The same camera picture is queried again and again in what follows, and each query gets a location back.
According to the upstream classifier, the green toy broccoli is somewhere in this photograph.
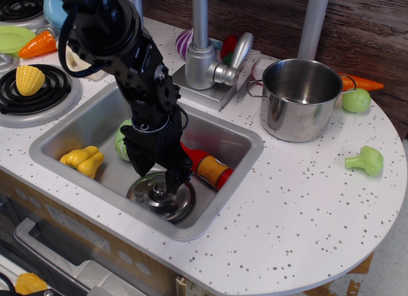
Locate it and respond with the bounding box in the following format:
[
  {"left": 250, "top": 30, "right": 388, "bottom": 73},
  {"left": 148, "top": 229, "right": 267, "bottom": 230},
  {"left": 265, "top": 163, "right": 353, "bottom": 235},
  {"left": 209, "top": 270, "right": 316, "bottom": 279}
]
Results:
[{"left": 345, "top": 145, "right": 384, "bottom": 177}]

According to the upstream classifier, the green toy cabbage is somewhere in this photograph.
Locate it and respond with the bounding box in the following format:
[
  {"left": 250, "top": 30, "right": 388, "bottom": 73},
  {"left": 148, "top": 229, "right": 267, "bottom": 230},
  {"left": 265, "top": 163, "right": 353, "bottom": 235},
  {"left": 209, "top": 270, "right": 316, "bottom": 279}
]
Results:
[{"left": 114, "top": 119, "right": 131, "bottom": 161}]

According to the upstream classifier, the blue toy bowl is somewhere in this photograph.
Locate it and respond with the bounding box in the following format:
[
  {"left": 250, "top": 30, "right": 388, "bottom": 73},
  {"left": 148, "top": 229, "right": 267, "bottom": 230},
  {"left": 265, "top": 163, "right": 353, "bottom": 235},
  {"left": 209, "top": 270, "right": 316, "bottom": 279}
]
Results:
[{"left": 43, "top": 0, "right": 68, "bottom": 29}]

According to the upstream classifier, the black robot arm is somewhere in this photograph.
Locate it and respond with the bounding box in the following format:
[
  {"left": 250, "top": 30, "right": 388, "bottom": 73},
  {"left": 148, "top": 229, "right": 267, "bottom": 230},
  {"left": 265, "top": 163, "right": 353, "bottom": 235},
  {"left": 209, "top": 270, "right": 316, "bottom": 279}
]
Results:
[{"left": 58, "top": 0, "right": 193, "bottom": 194}]

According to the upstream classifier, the purple striped toy onion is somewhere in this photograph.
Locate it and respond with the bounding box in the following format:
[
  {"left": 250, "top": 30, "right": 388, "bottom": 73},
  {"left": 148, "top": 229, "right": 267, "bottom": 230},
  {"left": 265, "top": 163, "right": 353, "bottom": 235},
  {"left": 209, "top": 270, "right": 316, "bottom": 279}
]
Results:
[{"left": 175, "top": 28, "right": 194, "bottom": 60}]

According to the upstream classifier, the cream toy milk jug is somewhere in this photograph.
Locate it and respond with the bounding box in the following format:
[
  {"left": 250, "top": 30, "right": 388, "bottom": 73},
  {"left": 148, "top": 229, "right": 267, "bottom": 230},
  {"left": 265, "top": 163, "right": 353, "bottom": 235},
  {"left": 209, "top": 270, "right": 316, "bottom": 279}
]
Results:
[{"left": 66, "top": 46, "right": 106, "bottom": 81}]

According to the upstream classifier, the front left stove burner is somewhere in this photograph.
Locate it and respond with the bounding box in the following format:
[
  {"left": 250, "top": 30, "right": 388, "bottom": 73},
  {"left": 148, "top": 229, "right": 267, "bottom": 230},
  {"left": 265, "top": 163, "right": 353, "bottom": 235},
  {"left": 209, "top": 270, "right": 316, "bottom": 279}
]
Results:
[{"left": 1, "top": 64, "right": 82, "bottom": 128}]

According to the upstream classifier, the silver toy faucet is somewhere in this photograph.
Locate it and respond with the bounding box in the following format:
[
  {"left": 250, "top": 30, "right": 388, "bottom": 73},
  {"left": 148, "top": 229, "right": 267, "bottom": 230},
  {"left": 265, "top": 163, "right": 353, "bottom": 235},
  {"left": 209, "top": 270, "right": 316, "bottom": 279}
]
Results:
[{"left": 172, "top": 0, "right": 253, "bottom": 111}]

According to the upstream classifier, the steel pot lid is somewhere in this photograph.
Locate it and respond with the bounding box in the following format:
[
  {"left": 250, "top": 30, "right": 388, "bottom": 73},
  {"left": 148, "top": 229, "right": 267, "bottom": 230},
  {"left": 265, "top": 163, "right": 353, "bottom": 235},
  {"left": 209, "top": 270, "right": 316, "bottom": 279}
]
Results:
[{"left": 127, "top": 171, "right": 196, "bottom": 224}]

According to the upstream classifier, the red toy ketchup bottle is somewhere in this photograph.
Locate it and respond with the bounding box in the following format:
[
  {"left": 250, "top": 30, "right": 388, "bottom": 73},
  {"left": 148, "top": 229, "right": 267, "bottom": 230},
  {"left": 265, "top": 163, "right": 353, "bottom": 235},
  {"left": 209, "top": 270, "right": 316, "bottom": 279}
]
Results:
[{"left": 181, "top": 144, "right": 233, "bottom": 190}]

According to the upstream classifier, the yellow toy on floor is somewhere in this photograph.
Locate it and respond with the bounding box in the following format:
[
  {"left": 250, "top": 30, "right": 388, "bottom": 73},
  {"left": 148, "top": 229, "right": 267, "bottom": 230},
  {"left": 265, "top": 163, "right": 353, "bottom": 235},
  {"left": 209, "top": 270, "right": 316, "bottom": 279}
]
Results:
[{"left": 15, "top": 273, "right": 48, "bottom": 295}]

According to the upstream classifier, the yellow toy corn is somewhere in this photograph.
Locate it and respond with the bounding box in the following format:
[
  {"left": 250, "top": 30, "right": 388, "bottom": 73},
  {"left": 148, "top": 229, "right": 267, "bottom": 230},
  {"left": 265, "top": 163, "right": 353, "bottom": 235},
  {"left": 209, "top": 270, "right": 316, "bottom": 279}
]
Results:
[{"left": 15, "top": 65, "right": 45, "bottom": 96}]

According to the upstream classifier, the red toy pepper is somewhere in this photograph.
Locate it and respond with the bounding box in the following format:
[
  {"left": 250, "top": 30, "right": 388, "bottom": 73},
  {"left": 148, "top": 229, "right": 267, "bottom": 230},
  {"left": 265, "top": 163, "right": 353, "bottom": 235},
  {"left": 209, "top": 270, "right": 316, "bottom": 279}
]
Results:
[{"left": 220, "top": 34, "right": 238, "bottom": 66}]

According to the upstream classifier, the green toy plate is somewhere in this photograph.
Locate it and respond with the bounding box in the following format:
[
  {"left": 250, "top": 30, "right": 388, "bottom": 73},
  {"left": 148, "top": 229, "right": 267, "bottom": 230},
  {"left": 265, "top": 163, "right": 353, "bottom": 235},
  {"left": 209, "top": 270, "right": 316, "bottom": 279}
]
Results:
[{"left": 0, "top": 26, "right": 36, "bottom": 56}]

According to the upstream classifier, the stainless steel pot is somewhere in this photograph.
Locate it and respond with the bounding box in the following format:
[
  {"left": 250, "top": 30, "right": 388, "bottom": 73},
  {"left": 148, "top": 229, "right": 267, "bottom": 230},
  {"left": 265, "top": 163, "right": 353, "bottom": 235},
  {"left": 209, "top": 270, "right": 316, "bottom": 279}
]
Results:
[{"left": 245, "top": 59, "right": 357, "bottom": 142}]

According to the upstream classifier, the toy oven door handle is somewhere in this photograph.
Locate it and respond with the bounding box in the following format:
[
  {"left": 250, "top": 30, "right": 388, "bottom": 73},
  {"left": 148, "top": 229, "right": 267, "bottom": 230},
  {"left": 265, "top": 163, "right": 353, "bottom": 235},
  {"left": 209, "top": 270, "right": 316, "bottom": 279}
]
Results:
[{"left": 14, "top": 218, "right": 110, "bottom": 293}]

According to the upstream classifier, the orange toy carrot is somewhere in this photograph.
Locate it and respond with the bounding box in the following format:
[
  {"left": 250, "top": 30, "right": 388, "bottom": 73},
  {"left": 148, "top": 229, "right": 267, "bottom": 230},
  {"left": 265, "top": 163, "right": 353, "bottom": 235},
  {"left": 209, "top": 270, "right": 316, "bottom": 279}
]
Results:
[
  {"left": 18, "top": 31, "right": 57, "bottom": 59},
  {"left": 339, "top": 73, "right": 384, "bottom": 91}
]

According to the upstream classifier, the orange toy carrot right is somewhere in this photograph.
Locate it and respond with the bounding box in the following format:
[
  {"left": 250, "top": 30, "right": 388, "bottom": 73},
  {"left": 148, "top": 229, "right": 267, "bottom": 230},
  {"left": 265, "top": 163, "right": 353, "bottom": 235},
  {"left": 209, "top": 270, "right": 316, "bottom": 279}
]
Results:
[{"left": 339, "top": 73, "right": 384, "bottom": 91}]

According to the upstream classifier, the grey toy sink basin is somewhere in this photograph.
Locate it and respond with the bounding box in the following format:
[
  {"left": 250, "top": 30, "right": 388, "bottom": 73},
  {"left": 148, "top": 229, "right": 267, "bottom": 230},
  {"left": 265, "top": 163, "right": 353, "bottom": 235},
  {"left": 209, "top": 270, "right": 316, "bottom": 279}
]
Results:
[{"left": 29, "top": 83, "right": 263, "bottom": 241}]

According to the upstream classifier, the yellow toy bell pepper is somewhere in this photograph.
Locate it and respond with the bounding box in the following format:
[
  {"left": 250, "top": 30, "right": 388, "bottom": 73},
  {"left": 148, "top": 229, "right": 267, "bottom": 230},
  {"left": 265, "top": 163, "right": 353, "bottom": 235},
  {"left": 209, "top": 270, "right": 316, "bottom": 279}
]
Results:
[{"left": 59, "top": 145, "right": 105, "bottom": 179}]

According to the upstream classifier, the stove burner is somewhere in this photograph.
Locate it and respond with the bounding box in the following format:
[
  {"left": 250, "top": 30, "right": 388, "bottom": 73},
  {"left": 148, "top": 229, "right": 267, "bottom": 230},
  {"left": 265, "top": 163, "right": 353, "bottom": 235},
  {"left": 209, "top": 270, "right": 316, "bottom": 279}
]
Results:
[
  {"left": 1, "top": 0, "right": 48, "bottom": 30},
  {"left": 1, "top": 64, "right": 82, "bottom": 128}
]

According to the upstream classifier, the orange toy carrot left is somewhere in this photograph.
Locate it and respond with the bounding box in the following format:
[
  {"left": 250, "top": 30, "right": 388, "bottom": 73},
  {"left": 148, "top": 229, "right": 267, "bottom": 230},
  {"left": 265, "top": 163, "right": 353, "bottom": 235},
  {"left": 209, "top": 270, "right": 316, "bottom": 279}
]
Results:
[{"left": 18, "top": 31, "right": 57, "bottom": 59}]

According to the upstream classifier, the pink white toy slice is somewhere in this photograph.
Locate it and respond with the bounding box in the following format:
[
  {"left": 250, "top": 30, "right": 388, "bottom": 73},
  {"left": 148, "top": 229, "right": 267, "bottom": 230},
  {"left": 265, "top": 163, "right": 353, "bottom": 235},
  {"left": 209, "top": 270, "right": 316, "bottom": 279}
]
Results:
[{"left": 251, "top": 58, "right": 274, "bottom": 80}]

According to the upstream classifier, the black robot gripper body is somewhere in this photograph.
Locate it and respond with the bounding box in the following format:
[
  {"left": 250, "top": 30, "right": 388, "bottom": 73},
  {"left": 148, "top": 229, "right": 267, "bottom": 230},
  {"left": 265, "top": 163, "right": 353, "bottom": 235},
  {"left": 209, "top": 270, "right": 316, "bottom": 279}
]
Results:
[{"left": 120, "top": 115, "right": 193, "bottom": 181}]

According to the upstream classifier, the black cable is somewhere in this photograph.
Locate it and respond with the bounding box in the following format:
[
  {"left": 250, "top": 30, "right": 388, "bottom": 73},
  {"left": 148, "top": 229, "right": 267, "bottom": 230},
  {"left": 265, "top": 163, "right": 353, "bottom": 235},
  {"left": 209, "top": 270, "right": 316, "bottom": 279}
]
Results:
[{"left": 57, "top": 2, "right": 109, "bottom": 79}]

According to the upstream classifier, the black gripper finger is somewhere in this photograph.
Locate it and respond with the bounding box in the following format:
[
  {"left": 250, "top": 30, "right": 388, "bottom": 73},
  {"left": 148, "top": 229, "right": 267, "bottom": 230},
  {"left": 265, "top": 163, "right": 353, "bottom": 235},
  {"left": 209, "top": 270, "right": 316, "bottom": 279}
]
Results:
[
  {"left": 165, "top": 168, "right": 187, "bottom": 194},
  {"left": 127, "top": 146, "right": 155, "bottom": 177}
]

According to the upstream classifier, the grey right support post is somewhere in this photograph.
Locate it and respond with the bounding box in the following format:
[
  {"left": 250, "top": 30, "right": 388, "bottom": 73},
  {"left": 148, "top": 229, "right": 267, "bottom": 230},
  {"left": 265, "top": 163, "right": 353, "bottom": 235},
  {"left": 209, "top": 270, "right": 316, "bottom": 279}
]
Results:
[{"left": 297, "top": 0, "right": 329, "bottom": 60}]

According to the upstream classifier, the green toy apple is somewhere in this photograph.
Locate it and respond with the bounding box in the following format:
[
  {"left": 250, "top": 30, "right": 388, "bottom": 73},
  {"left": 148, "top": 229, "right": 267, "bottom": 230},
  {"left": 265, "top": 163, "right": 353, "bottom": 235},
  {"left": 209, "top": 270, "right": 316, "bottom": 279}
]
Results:
[{"left": 342, "top": 88, "right": 371, "bottom": 113}]

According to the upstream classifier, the back left stove burner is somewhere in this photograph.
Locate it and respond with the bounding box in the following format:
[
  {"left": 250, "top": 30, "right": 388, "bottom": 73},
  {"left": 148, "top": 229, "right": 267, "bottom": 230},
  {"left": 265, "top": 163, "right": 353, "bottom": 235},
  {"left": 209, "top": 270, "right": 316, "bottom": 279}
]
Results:
[{"left": 1, "top": 0, "right": 48, "bottom": 30}]

